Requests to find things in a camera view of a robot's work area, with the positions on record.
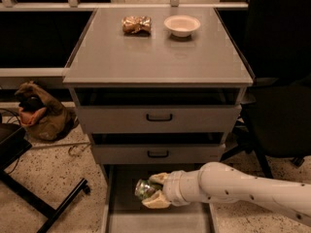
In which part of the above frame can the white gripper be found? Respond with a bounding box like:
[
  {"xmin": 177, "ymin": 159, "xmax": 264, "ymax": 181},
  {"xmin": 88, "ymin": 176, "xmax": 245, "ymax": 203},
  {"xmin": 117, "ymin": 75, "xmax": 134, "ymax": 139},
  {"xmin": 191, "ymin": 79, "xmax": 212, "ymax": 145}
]
[{"xmin": 142, "ymin": 171, "xmax": 190, "ymax": 209}]

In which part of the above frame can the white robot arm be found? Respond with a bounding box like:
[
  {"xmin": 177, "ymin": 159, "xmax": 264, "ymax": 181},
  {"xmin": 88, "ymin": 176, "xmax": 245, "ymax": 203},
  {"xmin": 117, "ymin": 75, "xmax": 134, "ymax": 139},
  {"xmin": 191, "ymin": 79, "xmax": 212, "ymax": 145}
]
[{"xmin": 135, "ymin": 162, "xmax": 311, "ymax": 226}]

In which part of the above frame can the bottom grey drawer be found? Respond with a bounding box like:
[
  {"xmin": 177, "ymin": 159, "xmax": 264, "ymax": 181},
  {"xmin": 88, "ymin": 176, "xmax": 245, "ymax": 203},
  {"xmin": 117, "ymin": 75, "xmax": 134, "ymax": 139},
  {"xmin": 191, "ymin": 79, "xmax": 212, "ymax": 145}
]
[{"xmin": 101, "ymin": 164, "xmax": 216, "ymax": 233}]

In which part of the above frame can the grey drawer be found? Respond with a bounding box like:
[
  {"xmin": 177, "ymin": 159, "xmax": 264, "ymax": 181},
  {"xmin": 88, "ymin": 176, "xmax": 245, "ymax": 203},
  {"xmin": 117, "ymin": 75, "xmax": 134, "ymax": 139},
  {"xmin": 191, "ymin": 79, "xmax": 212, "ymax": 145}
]
[
  {"xmin": 101, "ymin": 164, "xmax": 216, "ymax": 233},
  {"xmin": 92, "ymin": 132, "xmax": 225, "ymax": 164},
  {"xmin": 73, "ymin": 87, "xmax": 241, "ymax": 134}
]

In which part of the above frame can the middle grey drawer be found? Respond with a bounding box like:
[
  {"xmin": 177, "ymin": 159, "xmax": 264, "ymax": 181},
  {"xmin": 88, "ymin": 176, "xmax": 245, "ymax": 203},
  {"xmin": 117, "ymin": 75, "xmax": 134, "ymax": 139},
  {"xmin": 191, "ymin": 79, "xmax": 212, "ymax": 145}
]
[{"xmin": 92, "ymin": 132, "xmax": 225, "ymax": 164}]

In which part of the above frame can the top grey drawer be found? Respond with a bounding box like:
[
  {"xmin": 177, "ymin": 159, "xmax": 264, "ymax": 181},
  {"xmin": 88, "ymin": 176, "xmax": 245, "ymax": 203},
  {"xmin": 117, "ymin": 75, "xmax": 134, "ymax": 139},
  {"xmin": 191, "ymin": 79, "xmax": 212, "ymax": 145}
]
[{"xmin": 73, "ymin": 87, "xmax": 241, "ymax": 134}]

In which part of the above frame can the grey drawer cabinet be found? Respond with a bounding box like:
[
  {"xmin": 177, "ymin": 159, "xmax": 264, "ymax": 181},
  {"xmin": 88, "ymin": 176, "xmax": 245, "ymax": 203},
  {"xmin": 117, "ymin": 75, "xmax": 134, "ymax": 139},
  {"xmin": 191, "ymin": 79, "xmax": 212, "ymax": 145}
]
[{"xmin": 62, "ymin": 6, "xmax": 254, "ymax": 180}]

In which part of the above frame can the brown cloth bag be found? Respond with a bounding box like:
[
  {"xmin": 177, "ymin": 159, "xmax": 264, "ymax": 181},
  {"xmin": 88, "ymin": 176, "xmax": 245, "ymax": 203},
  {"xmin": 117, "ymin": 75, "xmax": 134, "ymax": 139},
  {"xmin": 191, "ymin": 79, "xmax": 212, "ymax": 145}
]
[{"xmin": 15, "ymin": 82, "xmax": 75, "ymax": 141}]

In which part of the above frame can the black chair base left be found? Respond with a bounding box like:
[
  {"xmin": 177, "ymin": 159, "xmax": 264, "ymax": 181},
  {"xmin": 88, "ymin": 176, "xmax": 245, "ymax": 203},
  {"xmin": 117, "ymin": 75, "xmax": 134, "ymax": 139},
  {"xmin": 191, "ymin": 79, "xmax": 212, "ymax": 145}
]
[{"xmin": 0, "ymin": 123, "xmax": 91, "ymax": 233}]

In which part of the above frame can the white bowl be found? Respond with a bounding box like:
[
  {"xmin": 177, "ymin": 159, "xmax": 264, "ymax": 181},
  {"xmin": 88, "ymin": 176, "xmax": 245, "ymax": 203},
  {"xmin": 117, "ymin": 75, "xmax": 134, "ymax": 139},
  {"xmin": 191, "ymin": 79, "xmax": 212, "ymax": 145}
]
[{"xmin": 164, "ymin": 16, "xmax": 201, "ymax": 37}]

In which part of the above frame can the crumpled gold foil bag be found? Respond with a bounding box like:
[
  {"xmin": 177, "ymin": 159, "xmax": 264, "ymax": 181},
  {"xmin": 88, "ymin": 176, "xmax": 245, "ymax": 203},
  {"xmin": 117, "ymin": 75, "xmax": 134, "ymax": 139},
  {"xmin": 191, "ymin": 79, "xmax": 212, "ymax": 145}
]
[{"xmin": 121, "ymin": 16, "xmax": 152, "ymax": 34}]

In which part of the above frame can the black office chair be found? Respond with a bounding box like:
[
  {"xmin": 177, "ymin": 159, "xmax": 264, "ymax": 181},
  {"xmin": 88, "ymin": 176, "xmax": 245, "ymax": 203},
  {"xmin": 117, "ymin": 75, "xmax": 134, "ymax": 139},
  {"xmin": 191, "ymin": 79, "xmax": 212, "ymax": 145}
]
[{"xmin": 222, "ymin": 0, "xmax": 311, "ymax": 178}]

